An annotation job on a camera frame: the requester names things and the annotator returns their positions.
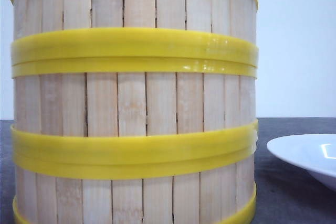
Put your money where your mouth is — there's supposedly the bamboo steamer basket yellow rim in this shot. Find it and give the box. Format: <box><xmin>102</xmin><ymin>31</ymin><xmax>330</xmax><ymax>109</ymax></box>
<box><xmin>11</xmin><ymin>57</ymin><xmax>258</xmax><ymax>166</ymax></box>

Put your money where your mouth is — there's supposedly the white ceramic plate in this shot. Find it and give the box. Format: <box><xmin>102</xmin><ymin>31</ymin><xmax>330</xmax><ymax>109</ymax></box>
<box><xmin>267</xmin><ymin>134</ymin><xmax>335</xmax><ymax>191</ymax></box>

